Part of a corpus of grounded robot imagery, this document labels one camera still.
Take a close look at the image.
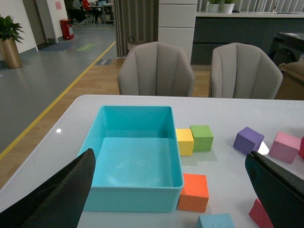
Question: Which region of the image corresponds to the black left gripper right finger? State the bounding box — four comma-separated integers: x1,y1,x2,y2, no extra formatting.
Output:
245,151,304,228

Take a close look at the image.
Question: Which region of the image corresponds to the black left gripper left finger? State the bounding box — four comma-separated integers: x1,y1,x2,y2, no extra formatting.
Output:
0,149,95,228

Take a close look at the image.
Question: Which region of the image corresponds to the light blue foam block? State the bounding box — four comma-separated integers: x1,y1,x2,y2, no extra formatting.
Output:
196,213,235,228

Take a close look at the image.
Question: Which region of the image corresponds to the pink foam block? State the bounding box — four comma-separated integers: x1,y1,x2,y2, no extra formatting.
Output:
268,132,301,164

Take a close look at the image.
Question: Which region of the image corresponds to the dark red foam block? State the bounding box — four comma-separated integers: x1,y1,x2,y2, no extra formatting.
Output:
298,137,304,159

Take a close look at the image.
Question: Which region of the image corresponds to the purple foam block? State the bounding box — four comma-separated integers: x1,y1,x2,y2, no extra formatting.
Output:
233,127,265,155

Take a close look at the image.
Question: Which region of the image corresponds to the cyan plastic bin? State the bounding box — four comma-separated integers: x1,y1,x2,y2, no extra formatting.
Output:
80,105,184,212

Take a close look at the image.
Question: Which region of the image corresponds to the orange foam block near bin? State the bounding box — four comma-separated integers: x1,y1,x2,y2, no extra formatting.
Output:
178,173,209,213

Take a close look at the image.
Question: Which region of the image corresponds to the green foam block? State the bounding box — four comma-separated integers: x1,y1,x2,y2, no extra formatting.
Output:
190,125,214,152

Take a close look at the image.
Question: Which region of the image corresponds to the yellow foam block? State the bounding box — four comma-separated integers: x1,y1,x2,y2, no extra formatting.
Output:
176,129,194,156

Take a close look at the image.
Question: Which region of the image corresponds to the right beige chair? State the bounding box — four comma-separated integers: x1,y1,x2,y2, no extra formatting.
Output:
209,43,283,99

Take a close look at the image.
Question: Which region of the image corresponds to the beige chair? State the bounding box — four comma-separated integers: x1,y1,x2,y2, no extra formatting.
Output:
117,42,195,97
209,43,283,99

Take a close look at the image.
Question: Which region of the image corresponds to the black washing machine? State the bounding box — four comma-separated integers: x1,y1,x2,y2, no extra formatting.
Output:
268,32,304,66

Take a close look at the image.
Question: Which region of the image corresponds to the left beige chair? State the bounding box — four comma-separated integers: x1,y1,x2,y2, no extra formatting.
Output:
117,42,195,97

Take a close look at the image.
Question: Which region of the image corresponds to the woven basket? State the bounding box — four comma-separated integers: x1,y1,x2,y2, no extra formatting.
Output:
127,36,148,51

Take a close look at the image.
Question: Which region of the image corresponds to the red cabinet box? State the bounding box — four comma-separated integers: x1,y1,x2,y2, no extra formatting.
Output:
60,19,74,40

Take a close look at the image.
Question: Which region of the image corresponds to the potted plant gold planter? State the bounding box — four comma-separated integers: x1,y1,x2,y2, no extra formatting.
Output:
0,15,23,69

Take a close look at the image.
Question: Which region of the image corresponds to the white potted plant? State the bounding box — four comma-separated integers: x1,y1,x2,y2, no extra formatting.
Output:
207,0,220,13
222,0,235,14

